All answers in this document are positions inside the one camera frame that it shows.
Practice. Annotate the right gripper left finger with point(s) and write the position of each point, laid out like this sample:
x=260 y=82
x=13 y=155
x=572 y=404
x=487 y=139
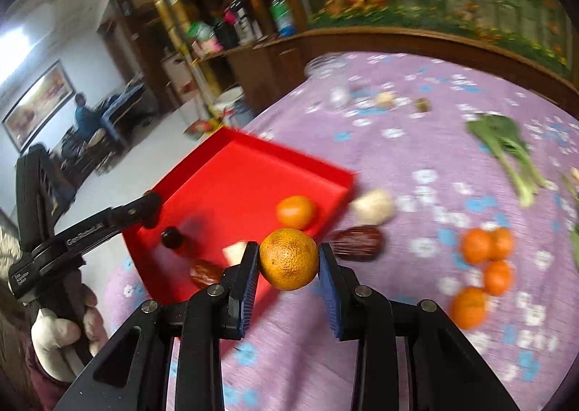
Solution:
x=131 y=372

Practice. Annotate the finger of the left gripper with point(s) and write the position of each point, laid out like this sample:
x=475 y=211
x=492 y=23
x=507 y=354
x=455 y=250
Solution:
x=144 y=211

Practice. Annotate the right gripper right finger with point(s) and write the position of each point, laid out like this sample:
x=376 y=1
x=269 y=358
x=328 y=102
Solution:
x=444 y=370

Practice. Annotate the red square tray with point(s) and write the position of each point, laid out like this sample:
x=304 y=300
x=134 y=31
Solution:
x=226 y=191

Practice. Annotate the mandarin orange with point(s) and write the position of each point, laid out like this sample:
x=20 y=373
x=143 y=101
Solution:
x=503 y=243
x=497 y=277
x=476 y=246
x=469 y=308
x=296 y=211

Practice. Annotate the red date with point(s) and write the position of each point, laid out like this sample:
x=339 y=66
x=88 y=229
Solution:
x=203 y=273
x=361 y=243

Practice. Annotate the mandarin orange top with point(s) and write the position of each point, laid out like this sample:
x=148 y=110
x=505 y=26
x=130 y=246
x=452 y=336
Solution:
x=503 y=243

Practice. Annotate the lone yellowish orange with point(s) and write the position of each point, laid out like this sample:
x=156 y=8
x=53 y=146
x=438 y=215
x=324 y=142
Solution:
x=289 y=259

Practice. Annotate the beige cut block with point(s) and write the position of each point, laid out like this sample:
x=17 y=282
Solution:
x=234 y=253

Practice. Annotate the white gloved left hand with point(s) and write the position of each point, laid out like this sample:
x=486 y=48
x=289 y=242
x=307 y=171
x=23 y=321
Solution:
x=53 y=338

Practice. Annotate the seated person in blue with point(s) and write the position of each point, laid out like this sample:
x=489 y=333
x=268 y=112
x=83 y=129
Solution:
x=88 y=121

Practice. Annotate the white plastic bucket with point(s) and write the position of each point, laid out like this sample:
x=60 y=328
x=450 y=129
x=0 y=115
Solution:
x=233 y=108

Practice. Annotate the purple floral tablecloth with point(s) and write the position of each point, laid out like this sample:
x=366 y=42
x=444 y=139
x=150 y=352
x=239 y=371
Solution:
x=443 y=182

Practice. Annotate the steel thermos flask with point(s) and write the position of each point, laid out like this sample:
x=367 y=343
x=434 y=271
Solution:
x=247 y=29

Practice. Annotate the large green leaf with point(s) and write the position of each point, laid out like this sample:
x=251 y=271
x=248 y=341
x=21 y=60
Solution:
x=574 y=236

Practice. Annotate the clear plastic cup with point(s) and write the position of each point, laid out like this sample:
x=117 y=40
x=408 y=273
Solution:
x=328 y=75

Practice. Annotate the green label plastic bottle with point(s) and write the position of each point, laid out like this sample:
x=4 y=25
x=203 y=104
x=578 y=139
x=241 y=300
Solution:
x=281 y=14

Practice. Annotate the green bok choy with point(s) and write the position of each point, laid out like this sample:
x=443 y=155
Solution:
x=502 y=136

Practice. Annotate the small beige chunk by cup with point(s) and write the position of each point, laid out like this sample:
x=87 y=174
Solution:
x=386 y=100

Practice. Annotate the small green olive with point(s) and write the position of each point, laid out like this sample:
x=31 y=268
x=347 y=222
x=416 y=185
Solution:
x=422 y=105

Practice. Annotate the framed wall painting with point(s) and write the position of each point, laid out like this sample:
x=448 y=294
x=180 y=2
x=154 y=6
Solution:
x=39 y=103

